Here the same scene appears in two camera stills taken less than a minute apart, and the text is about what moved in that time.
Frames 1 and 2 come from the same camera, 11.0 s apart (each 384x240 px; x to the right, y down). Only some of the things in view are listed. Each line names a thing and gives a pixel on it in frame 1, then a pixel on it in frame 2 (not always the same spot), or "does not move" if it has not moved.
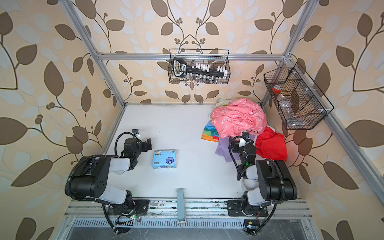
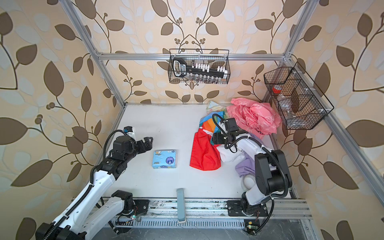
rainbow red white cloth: (269, 144) to (205, 155)
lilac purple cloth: (223, 148) to (247, 165)
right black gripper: (252, 143) to (217, 138)
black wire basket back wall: (199, 66) does not move
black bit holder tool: (180, 69) does not move
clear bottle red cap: (287, 106) does not move
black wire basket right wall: (302, 105) does not move
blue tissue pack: (164, 159) does not move
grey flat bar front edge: (181, 205) does not move
